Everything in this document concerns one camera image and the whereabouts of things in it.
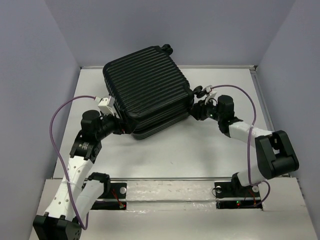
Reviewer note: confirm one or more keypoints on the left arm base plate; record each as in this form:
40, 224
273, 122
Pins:
114, 200

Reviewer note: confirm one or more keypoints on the black hard-shell suitcase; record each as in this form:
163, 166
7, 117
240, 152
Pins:
151, 93

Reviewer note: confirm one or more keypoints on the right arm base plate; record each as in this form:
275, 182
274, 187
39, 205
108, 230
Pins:
229, 197

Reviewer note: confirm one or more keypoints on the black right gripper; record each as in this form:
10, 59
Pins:
198, 112

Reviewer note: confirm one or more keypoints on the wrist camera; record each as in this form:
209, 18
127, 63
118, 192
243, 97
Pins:
105, 105
210, 92

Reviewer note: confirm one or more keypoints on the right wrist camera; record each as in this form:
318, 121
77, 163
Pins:
210, 92

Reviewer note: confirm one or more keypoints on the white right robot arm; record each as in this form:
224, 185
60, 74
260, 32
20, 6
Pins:
269, 154

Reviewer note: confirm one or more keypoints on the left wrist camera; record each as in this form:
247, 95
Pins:
105, 105

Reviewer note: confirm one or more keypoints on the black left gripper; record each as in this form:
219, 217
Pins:
121, 127

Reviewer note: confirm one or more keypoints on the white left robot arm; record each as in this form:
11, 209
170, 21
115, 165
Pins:
68, 213

